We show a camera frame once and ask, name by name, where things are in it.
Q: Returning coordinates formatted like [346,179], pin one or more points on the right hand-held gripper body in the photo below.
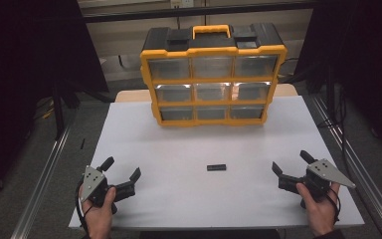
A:
[325,174]

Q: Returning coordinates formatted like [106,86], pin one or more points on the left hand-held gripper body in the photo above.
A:
[93,182]

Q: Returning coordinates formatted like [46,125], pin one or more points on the small black rectangular block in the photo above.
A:
[216,167]

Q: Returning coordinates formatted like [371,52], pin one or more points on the clear plastic drawer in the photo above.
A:
[247,112]

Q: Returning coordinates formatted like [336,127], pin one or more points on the yellow black storage organizer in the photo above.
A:
[212,41]

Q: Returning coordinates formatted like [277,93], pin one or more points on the person's left hand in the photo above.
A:
[99,219]

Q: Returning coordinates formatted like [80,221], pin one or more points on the person's right hand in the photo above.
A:
[320,215]

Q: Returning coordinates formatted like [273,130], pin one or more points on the small black floor object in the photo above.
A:
[83,143]

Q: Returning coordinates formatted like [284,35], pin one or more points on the black metal stand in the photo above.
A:
[58,113]

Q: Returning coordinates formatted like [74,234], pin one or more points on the small yellow floor object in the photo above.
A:
[48,113]

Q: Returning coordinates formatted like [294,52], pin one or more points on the grid of clear drawers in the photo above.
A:
[169,68]

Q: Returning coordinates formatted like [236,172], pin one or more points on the black curtain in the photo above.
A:
[361,49]
[20,66]

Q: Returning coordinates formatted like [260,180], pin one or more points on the aluminium floor rail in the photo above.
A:
[43,179]
[361,172]

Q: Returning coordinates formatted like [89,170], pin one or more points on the black horizontal frame bar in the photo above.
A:
[195,11]

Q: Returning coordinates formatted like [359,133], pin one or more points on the white wall outlet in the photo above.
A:
[182,3]

